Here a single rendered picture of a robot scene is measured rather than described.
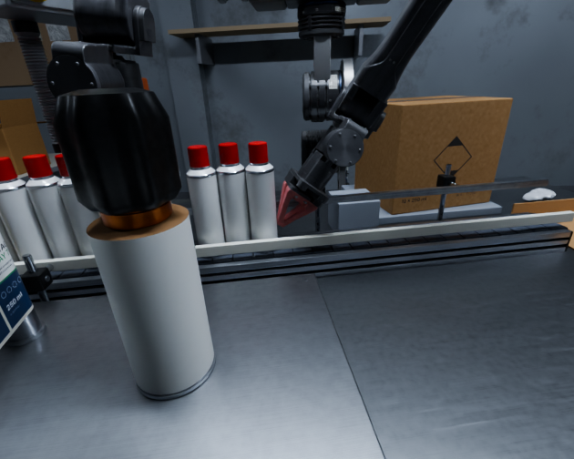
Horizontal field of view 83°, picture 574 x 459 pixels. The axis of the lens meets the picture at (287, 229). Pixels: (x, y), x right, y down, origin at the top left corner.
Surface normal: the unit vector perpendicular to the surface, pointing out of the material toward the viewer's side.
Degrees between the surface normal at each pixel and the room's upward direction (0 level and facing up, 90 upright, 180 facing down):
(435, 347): 0
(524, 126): 90
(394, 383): 0
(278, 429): 0
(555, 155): 90
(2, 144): 90
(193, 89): 90
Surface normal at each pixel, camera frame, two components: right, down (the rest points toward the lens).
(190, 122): -0.07, 0.42
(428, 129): 0.22, 0.40
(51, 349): -0.04, -0.91
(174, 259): 0.83, 0.20
